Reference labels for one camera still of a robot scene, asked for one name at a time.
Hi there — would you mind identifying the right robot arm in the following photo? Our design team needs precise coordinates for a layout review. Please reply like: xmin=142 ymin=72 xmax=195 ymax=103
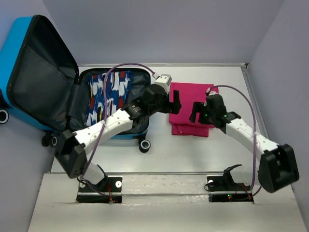
xmin=189 ymin=94 xmax=300 ymax=193

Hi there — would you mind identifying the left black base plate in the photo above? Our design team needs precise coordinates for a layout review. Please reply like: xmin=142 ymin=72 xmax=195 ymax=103
xmin=76 ymin=175 xmax=123 ymax=204

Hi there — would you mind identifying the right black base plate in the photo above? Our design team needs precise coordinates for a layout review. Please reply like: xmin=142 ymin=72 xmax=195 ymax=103
xmin=204 ymin=175 xmax=254 ymax=203

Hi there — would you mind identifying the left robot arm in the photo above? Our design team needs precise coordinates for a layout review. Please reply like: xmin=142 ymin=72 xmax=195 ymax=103
xmin=55 ymin=84 xmax=181 ymax=191

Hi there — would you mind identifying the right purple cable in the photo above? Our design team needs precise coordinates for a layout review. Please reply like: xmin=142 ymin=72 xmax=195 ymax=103
xmin=210 ymin=85 xmax=262 ymax=198

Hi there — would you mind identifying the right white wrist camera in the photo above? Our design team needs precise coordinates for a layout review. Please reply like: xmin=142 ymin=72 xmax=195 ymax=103
xmin=205 ymin=88 xmax=218 ymax=97

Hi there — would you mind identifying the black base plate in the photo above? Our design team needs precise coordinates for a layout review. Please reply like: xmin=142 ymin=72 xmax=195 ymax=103
xmin=76 ymin=175 xmax=123 ymax=204
xmin=204 ymin=175 xmax=254 ymax=203

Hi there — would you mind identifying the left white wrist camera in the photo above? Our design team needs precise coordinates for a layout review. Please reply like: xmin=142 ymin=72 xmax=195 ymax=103
xmin=154 ymin=74 xmax=172 ymax=93

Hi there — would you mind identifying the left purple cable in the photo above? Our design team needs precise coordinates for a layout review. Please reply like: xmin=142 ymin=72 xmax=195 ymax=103
xmin=81 ymin=63 xmax=157 ymax=201

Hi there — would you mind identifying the blue white patterned cloth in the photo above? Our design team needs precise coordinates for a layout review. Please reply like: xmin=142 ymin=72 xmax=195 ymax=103
xmin=85 ymin=71 xmax=133 ymax=127

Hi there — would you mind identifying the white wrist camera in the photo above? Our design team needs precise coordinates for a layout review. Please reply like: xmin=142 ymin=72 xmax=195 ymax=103
xmin=205 ymin=88 xmax=218 ymax=97
xmin=154 ymin=74 xmax=172 ymax=93

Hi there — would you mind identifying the magenta cloth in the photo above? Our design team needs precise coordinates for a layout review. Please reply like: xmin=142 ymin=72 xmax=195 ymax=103
xmin=169 ymin=82 xmax=214 ymax=137

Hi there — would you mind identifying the purple cable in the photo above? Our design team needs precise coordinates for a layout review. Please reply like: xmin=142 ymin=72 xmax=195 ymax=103
xmin=81 ymin=63 xmax=157 ymax=201
xmin=210 ymin=85 xmax=262 ymax=198

